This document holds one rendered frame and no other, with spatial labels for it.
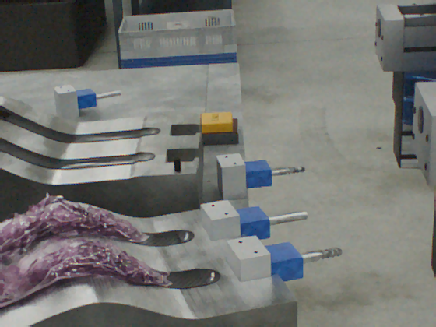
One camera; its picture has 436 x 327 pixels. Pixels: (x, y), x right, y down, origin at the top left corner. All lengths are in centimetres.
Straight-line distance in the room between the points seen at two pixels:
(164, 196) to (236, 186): 15
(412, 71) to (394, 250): 140
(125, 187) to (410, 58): 60
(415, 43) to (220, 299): 74
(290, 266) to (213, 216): 13
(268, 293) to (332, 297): 167
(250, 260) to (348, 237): 201
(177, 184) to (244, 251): 23
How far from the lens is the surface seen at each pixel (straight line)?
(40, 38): 524
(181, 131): 134
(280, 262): 96
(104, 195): 117
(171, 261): 100
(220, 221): 103
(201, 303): 91
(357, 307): 255
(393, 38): 152
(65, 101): 170
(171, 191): 116
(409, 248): 289
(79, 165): 124
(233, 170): 126
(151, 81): 191
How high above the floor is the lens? 133
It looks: 24 degrees down
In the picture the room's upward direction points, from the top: 5 degrees counter-clockwise
